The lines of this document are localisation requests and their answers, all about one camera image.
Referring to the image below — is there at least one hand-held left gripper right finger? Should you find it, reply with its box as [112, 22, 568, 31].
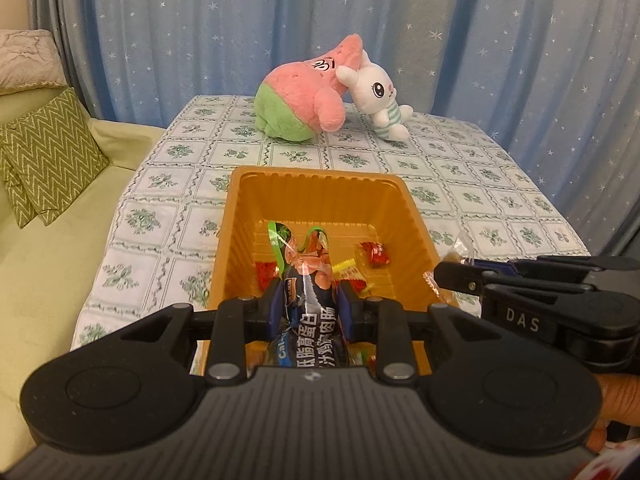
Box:
[339, 280, 501, 386]

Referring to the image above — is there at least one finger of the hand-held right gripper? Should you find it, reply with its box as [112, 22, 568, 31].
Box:
[433, 261, 488, 306]
[472, 255, 640, 276]

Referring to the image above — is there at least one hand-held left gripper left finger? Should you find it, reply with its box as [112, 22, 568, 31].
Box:
[122, 277, 285, 386]

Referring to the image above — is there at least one red snack packet white label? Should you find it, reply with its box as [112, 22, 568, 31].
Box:
[256, 261, 278, 293]

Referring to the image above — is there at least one green black sausage packet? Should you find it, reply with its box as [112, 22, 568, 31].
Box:
[266, 220, 373, 371]

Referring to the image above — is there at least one red yellow candy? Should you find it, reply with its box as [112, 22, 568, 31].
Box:
[330, 257, 373, 293]

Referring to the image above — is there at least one red white foil candy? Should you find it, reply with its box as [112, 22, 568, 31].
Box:
[360, 241, 392, 268]

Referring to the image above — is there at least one orange plastic tray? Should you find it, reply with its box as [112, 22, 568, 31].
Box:
[202, 166, 463, 378]

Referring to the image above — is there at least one person's right hand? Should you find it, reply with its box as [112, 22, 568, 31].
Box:
[587, 372, 640, 453]

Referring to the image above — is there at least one floral checked tablecloth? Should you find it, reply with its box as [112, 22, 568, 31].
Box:
[70, 94, 591, 376]

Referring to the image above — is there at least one red white printed clothing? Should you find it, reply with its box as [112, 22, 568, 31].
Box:
[575, 452, 640, 480]

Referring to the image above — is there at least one white rabbit plush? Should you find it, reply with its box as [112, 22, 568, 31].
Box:
[335, 51, 415, 142]

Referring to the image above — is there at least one pink green starfish plush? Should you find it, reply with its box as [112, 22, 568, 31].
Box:
[254, 34, 364, 143]

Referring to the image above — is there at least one light green sofa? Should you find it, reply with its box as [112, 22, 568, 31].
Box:
[0, 85, 166, 466]

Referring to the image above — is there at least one green zigzag cushion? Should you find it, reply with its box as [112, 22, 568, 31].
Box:
[0, 152, 38, 229]
[0, 86, 111, 226]

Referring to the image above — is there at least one blue starred curtain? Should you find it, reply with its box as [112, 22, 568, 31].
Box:
[27, 0, 640, 256]

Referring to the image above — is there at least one beige quilted pillow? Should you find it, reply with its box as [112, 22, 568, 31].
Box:
[0, 29, 68, 96]

